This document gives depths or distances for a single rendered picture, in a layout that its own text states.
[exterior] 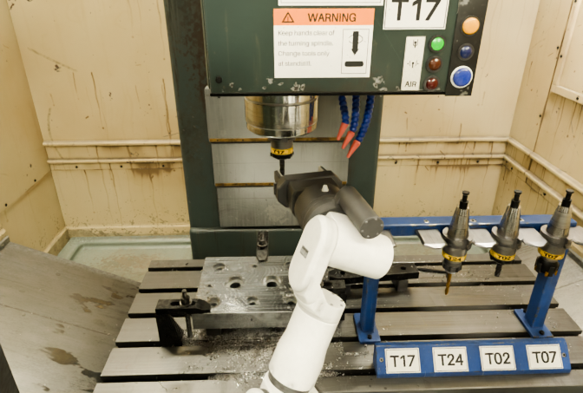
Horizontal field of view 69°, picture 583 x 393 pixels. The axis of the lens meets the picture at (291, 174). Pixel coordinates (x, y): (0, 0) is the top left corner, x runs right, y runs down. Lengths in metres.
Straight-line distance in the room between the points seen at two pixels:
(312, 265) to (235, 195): 0.97
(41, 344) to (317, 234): 1.14
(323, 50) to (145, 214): 1.53
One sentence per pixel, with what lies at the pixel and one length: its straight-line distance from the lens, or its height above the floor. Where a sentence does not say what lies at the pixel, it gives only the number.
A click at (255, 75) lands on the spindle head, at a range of 0.71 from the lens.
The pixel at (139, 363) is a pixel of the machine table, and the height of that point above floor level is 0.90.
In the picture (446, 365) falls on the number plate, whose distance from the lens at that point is 1.12.
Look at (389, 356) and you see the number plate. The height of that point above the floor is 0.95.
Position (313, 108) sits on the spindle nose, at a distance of 0.89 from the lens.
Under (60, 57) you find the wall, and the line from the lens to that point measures 1.94.
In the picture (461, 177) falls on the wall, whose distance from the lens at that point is 2.09.
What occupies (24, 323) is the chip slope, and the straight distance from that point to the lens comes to 1.61.
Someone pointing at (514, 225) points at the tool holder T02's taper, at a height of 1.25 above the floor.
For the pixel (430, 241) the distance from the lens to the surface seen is 0.97.
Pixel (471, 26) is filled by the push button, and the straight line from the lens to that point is 0.75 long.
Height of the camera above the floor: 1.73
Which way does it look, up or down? 25 degrees down
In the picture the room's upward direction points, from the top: straight up
